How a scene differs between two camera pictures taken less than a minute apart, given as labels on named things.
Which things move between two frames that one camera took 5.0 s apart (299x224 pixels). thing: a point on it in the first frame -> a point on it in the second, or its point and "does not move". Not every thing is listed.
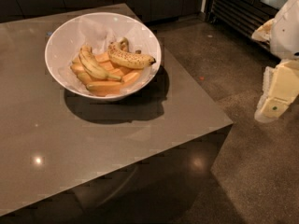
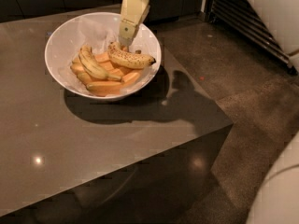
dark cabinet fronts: (149, 3) does not move
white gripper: (286, 32) -> (133, 14)
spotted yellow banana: (135, 61) does not move
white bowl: (103, 55) does not move
